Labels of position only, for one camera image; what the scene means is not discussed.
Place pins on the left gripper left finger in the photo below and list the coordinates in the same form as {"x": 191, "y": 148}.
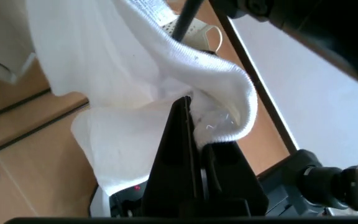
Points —
{"x": 172, "y": 180}

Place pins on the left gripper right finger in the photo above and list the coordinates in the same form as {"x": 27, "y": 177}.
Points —
{"x": 235, "y": 186}

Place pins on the white printed t-shirt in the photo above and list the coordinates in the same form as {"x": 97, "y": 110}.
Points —
{"x": 120, "y": 93}

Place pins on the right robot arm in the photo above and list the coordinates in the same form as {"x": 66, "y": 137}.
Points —
{"x": 322, "y": 31}

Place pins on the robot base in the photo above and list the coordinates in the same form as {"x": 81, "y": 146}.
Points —
{"x": 126, "y": 199}

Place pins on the white laundry basket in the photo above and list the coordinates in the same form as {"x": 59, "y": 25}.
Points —
{"x": 197, "y": 34}

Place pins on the black clothes rack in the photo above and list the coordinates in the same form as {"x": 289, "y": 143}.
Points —
{"x": 185, "y": 18}

